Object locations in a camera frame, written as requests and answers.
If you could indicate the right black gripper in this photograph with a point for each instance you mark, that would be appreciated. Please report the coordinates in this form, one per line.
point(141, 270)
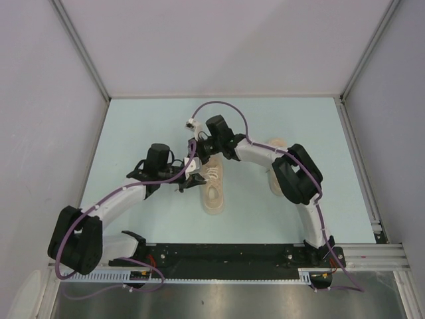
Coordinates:
point(199, 153)

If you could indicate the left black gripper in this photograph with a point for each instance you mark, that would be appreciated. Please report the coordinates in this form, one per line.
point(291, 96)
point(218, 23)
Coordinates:
point(194, 180)

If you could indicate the white shoelace of sneaker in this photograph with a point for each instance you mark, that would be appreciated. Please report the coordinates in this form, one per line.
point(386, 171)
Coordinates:
point(212, 173)

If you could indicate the beige lace sneaker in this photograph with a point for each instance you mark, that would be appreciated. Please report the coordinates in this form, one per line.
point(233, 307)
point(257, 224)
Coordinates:
point(212, 193)
point(272, 178)

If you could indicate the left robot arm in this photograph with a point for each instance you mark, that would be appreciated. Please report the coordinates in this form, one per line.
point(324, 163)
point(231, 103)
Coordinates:
point(78, 239)

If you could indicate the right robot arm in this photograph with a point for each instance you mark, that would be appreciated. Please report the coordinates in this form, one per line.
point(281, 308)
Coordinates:
point(298, 177)

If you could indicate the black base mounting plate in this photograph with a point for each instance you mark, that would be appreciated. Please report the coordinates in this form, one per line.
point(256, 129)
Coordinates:
point(234, 260)

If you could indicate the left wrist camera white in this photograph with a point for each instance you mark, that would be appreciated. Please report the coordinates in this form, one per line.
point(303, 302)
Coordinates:
point(193, 165)

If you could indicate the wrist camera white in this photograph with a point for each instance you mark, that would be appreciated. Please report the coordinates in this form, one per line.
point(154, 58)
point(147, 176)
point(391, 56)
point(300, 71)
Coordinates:
point(193, 125)
point(193, 165)

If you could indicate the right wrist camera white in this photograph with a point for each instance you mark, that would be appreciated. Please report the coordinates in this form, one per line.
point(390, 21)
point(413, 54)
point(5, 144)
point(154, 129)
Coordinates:
point(193, 125)

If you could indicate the white slotted cable duct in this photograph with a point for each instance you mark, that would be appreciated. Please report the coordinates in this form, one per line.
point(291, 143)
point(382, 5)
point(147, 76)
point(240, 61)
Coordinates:
point(127, 276)

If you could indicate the aluminium side rail right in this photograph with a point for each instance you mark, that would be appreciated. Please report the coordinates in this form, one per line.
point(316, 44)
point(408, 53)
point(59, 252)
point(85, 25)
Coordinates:
point(362, 176)

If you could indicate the aluminium corner post left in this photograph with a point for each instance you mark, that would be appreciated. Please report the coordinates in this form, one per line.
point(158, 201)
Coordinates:
point(80, 48)

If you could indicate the aluminium corner post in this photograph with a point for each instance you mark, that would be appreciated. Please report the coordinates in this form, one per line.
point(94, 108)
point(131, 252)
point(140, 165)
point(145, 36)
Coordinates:
point(373, 42)
point(80, 48)

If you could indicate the aluminium frame rail front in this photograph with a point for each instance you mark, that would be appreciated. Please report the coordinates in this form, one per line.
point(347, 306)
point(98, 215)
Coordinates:
point(370, 256)

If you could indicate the aluminium corner post right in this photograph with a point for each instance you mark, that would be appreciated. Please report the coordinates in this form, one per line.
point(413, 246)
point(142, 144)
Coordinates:
point(373, 42)

